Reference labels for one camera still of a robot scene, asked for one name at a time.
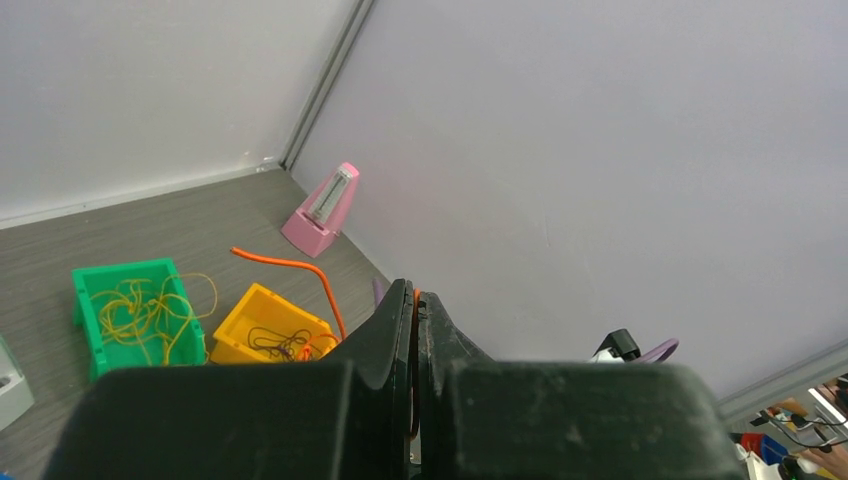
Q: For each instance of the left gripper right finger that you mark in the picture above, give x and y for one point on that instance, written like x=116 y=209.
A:
x=487 y=419

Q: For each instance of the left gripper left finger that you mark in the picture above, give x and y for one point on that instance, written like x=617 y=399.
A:
x=346 y=416

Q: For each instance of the orange plastic bin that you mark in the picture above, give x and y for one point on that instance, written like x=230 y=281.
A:
x=265 y=328

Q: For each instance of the pink metronome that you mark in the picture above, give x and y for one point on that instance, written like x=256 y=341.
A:
x=318 y=221

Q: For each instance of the green plastic bin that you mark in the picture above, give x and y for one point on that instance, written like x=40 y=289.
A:
x=139 y=315

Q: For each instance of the white metronome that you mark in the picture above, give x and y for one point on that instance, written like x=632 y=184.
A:
x=16 y=395

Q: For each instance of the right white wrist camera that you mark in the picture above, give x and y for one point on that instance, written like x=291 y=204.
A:
x=618 y=346

